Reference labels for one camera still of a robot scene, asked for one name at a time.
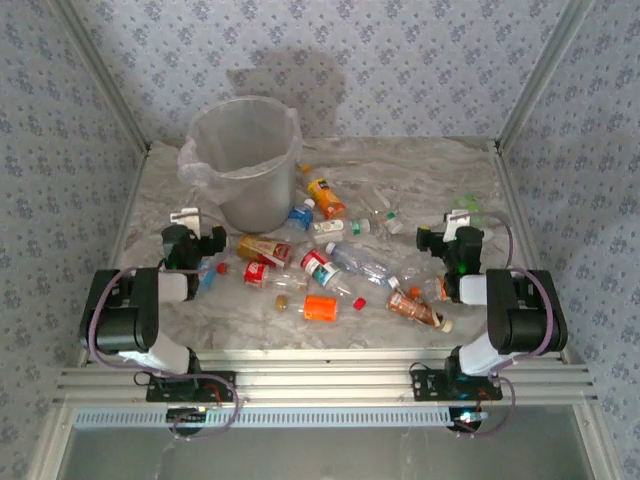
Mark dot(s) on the grey metal panel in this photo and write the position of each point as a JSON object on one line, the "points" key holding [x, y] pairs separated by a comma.
{"points": [[325, 455]]}

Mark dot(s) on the aluminium right side rail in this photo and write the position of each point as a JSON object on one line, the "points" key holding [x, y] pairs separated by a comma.
{"points": [[517, 200]]}

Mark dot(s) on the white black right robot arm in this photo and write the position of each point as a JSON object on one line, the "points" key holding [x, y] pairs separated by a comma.
{"points": [[520, 310]]}

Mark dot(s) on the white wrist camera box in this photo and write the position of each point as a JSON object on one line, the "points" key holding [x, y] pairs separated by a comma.
{"points": [[456, 222], [186, 216]]}

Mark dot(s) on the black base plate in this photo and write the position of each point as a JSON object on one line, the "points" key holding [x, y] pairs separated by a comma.
{"points": [[227, 380], [422, 387]]}

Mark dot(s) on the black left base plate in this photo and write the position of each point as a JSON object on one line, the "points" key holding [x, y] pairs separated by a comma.
{"points": [[227, 380]]}

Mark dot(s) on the large clear water bottle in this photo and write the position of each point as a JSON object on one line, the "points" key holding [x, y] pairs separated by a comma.
{"points": [[360, 262]]}

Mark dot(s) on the orange juice bottle yellow label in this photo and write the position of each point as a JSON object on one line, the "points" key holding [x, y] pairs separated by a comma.
{"points": [[325, 197]]}

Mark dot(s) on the aluminium front rail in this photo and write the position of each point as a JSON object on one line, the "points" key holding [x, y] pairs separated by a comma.
{"points": [[325, 380]]}

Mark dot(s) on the clear bottle light blue label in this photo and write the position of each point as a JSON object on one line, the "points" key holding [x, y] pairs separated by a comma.
{"points": [[206, 280]]}

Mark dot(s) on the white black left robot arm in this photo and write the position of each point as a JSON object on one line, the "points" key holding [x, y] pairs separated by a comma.
{"points": [[120, 320]]}

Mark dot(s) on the right circuit board with LED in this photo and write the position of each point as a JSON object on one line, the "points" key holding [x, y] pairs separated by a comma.
{"points": [[467, 416]]}

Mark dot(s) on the clear bottle plain orange label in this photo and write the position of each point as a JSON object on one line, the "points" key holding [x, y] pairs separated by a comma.
{"points": [[320, 307]]}

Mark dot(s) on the small clear bottle orange label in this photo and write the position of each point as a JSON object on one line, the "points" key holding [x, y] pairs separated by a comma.
{"points": [[436, 289]]}

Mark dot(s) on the red bottle cap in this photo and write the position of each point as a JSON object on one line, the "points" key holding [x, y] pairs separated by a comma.
{"points": [[359, 303]]}

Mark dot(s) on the clear plastic bin liner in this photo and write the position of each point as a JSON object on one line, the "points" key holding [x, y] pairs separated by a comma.
{"points": [[192, 172]]}

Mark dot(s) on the circuit board with led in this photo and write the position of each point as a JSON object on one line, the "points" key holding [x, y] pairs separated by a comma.
{"points": [[187, 414], [467, 416]]}

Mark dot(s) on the brown tea bottle orange label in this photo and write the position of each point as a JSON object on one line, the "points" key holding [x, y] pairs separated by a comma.
{"points": [[412, 308]]}

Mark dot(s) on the brown tea bottle red label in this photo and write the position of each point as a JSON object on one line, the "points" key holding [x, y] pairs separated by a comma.
{"points": [[260, 248]]}

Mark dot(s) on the left circuit board with LED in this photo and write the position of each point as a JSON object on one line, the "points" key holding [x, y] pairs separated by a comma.
{"points": [[187, 414]]}

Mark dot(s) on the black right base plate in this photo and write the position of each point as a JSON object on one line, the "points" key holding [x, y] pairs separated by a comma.
{"points": [[422, 387]]}

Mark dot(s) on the grey mesh bin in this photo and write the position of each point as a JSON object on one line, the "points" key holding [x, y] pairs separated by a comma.
{"points": [[260, 200]]}

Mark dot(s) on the clear bottle white cap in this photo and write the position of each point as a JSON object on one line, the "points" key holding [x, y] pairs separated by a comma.
{"points": [[395, 225]]}

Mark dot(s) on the aluminium corner post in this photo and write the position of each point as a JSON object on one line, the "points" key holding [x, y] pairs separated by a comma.
{"points": [[105, 75], [542, 75]]}

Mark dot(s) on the green plastic bottle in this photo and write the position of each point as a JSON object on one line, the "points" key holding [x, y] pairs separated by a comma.
{"points": [[467, 201]]}

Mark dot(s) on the clear plastic bottle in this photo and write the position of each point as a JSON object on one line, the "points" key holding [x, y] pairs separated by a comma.
{"points": [[365, 205], [380, 197]]}

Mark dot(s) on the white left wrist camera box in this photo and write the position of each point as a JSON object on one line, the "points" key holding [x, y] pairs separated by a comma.
{"points": [[186, 216]]}

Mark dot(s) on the red label cola bottle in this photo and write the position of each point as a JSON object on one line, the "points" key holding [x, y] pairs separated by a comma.
{"points": [[256, 275]]}

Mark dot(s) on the aluminium rail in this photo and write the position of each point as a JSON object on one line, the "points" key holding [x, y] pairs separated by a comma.
{"points": [[325, 380], [131, 210], [517, 200]]}

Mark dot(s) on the clear bottle white floral label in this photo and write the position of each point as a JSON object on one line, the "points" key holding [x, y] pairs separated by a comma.
{"points": [[327, 228]]}

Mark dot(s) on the aluminium right corner post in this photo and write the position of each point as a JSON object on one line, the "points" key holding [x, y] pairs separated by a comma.
{"points": [[542, 75]]}

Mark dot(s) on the aluminium left side rail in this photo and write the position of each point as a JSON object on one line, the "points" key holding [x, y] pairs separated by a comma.
{"points": [[131, 210]]}

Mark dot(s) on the aluminium left corner post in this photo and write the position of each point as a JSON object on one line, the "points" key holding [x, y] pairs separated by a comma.
{"points": [[105, 75]]}

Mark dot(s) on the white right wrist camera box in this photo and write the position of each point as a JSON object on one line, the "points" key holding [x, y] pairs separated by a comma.
{"points": [[456, 222]]}

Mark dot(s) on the clear bottle red teal label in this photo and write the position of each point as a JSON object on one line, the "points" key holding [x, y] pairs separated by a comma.
{"points": [[322, 272]]}

